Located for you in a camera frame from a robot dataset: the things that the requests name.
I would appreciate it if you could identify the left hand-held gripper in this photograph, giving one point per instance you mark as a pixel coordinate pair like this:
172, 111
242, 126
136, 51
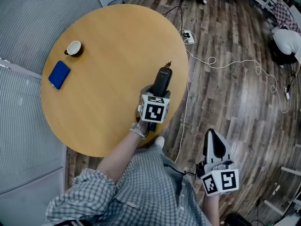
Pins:
154, 110

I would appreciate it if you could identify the white power strip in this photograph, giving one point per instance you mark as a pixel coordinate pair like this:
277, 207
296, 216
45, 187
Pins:
189, 36

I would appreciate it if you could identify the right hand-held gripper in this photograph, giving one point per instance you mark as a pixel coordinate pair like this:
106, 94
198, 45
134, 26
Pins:
219, 179

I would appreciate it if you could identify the white plug adapter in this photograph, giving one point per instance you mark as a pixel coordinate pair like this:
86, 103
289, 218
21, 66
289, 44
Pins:
287, 94

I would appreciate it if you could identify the person's left forearm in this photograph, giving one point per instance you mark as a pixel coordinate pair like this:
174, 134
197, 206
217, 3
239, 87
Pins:
120, 156

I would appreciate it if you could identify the black telephone handset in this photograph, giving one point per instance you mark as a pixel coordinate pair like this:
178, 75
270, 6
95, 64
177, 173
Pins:
161, 79

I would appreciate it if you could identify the white cup with dark outside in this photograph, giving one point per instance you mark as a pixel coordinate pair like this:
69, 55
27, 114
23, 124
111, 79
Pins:
73, 47

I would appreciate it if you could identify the person's right forearm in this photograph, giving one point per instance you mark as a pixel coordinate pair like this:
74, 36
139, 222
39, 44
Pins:
210, 211

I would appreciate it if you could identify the checked shirt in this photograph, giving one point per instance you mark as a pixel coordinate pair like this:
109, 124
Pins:
141, 196

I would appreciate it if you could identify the white shoe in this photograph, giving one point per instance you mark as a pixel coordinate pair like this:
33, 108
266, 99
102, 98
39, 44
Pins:
160, 141

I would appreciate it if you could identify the checked cloth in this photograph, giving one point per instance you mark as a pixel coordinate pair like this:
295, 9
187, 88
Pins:
285, 14

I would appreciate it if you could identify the round wooden table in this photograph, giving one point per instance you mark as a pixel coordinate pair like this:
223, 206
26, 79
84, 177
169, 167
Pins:
113, 55

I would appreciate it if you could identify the blue notebook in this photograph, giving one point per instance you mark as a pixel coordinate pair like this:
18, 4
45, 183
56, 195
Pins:
59, 75

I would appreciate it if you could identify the white furniture frame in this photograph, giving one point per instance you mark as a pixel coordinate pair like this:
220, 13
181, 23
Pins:
290, 187

